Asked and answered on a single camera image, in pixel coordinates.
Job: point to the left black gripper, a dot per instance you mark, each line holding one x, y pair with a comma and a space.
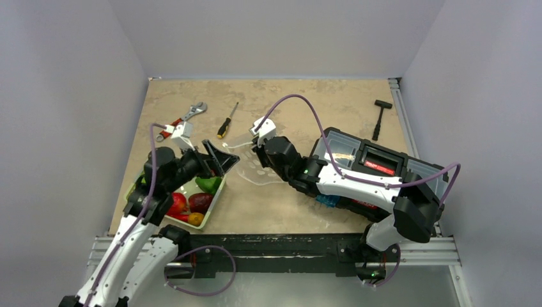
222, 161

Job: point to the clear zip top bag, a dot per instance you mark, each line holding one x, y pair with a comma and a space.
249, 166

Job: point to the red apple toy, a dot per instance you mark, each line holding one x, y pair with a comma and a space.
179, 205

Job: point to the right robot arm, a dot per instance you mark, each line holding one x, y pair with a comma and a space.
398, 194

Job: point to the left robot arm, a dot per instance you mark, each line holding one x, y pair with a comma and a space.
141, 248

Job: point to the green bell pepper toy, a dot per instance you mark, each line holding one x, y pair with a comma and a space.
209, 185

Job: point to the yellow black screwdriver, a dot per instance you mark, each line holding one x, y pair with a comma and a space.
223, 129

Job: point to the green plastic basket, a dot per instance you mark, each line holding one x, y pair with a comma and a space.
191, 188

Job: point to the dark red fruit toy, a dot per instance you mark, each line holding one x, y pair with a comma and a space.
200, 202

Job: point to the orange small fruit toy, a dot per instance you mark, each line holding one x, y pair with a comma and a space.
195, 219

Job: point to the red chili pepper toy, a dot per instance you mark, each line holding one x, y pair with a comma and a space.
180, 217

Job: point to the black tool box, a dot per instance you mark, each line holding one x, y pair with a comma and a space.
363, 156

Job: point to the black hammer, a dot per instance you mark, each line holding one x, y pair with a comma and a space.
382, 105

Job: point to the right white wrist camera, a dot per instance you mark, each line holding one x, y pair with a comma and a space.
262, 130

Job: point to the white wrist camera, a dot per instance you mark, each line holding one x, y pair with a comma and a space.
262, 130
180, 135

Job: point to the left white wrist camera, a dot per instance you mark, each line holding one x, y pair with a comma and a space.
180, 135

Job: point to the red handled adjustable wrench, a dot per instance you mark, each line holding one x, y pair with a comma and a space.
198, 108

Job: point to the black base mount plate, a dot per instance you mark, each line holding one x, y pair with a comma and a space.
341, 254

